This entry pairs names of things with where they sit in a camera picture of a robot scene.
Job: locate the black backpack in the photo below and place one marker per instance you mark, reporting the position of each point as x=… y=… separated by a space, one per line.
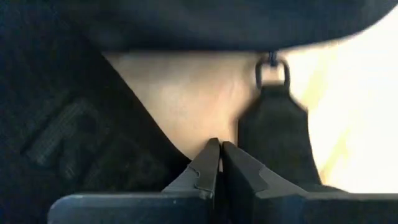
x=62 y=93

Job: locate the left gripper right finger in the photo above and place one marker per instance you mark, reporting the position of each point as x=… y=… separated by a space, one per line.
x=245 y=174

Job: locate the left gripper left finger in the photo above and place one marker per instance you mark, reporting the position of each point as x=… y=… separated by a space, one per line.
x=205 y=168

